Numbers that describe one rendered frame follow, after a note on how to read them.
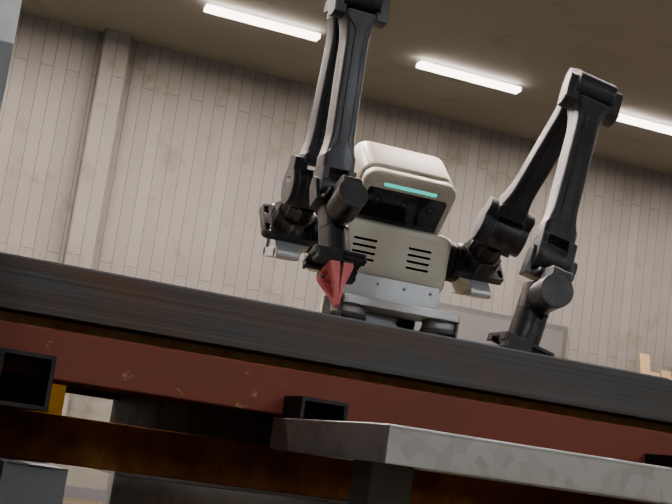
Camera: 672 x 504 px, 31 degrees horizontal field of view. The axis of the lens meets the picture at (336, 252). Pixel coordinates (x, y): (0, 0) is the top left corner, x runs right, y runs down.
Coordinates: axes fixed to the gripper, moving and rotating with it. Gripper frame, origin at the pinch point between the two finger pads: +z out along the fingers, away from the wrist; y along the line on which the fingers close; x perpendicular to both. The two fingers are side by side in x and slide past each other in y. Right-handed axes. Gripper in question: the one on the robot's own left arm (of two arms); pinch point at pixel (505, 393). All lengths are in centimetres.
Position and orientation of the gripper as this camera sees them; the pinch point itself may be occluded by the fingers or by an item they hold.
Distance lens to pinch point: 206.8
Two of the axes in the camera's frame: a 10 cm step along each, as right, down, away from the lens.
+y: 8.6, 4.1, 3.0
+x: -3.8, 1.2, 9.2
